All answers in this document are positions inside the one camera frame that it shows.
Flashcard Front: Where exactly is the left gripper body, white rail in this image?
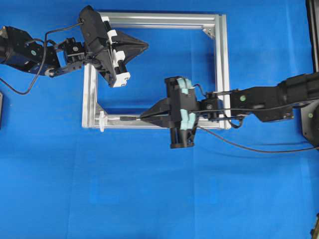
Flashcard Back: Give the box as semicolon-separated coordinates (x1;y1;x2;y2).
79;5;131;88

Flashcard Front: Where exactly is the black device at left edge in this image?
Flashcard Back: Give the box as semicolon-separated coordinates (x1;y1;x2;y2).
0;92;3;128

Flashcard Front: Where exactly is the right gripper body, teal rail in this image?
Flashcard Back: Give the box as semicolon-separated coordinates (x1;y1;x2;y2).
164;76;198;130

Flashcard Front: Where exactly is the white zip tie loop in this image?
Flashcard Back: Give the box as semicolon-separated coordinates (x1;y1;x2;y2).
98;111;120;132

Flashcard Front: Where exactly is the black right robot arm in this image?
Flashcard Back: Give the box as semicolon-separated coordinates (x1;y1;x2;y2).
138;73;319;148

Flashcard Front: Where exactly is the silver aluminium extrusion frame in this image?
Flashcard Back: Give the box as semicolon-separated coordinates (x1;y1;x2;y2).
82;11;230;130

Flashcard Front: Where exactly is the black USB cable wire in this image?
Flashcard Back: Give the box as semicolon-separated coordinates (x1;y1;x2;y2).
119;113;175;122

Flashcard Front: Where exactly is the black left camera cable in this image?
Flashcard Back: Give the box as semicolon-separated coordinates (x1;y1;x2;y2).
0;21;85;96

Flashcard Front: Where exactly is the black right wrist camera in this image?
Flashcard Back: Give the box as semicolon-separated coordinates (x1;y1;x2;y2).
170;128;196;149

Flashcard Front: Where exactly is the black camera cable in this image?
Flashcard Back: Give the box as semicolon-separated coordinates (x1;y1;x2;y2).
194;83;319;153
0;21;85;96

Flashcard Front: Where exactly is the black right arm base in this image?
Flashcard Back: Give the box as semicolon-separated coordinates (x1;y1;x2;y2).
301;0;319;148

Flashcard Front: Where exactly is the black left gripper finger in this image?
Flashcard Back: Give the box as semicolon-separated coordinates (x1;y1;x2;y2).
112;30;149;49
115;44;148;71

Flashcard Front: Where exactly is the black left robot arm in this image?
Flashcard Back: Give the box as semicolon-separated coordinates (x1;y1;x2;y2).
0;5;149;88

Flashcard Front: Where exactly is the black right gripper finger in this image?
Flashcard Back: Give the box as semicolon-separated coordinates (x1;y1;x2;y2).
141;115;175;128
140;98;171;119

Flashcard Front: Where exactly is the black right camera cable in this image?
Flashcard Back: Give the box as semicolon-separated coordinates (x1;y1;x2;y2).
194;83;319;153

